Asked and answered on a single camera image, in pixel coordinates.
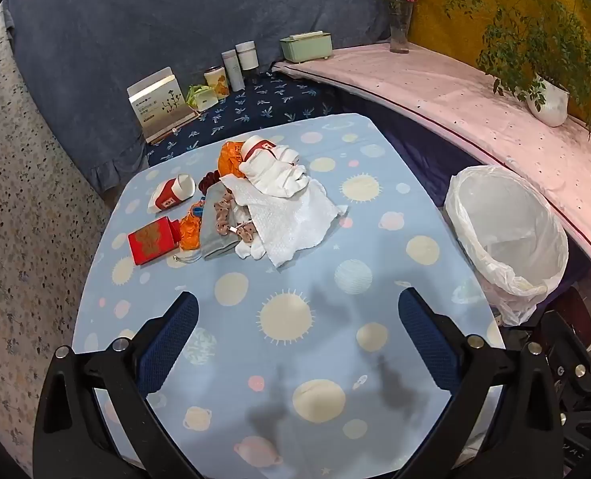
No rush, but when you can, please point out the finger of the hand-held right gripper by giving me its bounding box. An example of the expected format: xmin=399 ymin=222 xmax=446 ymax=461
xmin=542 ymin=310 xmax=591 ymax=360

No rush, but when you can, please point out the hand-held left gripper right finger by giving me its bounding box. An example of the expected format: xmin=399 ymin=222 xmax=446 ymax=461
xmin=395 ymin=287 xmax=566 ymax=479

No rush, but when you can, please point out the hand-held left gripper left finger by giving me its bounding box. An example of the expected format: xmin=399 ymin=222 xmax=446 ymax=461
xmin=32 ymin=290 xmax=200 ymax=479

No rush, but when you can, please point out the bin with white plastic liner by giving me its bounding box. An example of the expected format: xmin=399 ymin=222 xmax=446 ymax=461
xmin=444 ymin=164 xmax=571 ymax=327

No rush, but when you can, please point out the grey cloth with brown bears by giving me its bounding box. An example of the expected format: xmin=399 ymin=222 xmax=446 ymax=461
xmin=199 ymin=182 xmax=257 ymax=260

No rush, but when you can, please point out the white paper towel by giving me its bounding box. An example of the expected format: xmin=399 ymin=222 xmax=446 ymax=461
xmin=226 ymin=174 xmax=349 ymax=269

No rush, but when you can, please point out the white wrapper with red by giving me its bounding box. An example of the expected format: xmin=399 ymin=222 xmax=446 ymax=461
xmin=239 ymin=144 xmax=310 ymax=198

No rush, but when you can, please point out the red gold-print box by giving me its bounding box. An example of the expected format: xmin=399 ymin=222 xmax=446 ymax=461
xmin=128 ymin=216 xmax=181 ymax=266

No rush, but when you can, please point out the blue planet-print tablecloth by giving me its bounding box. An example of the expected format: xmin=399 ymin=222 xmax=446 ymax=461
xmin=71 ymin=112 xmax=508 ymax=479

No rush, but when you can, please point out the small red white paper cup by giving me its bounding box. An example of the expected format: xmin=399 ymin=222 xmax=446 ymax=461
xmin=147 ymin=174 xmax=195 ymax=212

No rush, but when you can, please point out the dark red velvet scrunchie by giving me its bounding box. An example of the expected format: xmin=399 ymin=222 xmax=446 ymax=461
xmin=198 ymin=172 xmax=224 ymax=195

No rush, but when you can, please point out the dark purple cloth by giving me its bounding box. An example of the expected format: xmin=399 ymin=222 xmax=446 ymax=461
xmin=320 ymin=87 xmax=481 ymax=210

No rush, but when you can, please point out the large red white paper cup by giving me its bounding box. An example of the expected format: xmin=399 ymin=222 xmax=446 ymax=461
xmin=239 ymin=135 xmax=284 ymax=165

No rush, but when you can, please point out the green plant in white pot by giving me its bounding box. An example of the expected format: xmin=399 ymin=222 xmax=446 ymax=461
xmin=444 ymin=0 xmax=591 ymax=141

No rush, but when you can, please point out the white plant-print box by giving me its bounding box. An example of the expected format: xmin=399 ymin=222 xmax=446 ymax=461
xmin=127 ymin=66 xmax=199 ymax=144

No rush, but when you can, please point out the green packet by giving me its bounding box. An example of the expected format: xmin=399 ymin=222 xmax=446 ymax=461
xmin=184 ymin=84 xmax=219 ymax=112

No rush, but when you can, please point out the pink blanket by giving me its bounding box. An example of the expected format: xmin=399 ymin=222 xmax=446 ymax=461
xmin=270 ymin=42 xmax=591 ymax=280

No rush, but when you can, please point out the yellow printed can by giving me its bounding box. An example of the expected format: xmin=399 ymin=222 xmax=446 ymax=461
xmin=204 ymin=66 xmax=232 ymax=101

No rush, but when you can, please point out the dark blue leaf-print cloth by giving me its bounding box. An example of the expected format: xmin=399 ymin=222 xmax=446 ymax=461
xmin=146 ymin=71 xmax=346 ymax=168

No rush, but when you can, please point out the tall grey bottle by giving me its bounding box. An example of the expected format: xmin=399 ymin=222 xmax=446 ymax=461
xmin=220 ymin=50 xmax=246 ymax=92

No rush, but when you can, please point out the white jar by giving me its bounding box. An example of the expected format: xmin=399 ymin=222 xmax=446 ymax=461
xmin=234 ymin=41 xmax=260 ymax=71

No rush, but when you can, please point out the glass vase with pink flowers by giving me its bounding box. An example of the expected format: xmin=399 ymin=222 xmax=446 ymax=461
xmin=369 ymin=0 xmax=423 ymax=55

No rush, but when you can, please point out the pale green box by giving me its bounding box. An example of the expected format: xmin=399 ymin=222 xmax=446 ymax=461
xmin=280 ymin=30 xmax=332 ymax=63

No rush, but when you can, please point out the grey-blue ruffled cloth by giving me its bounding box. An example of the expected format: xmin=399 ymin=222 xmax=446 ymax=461
xmin=1 ymin=0 xmax=416 ymax=190

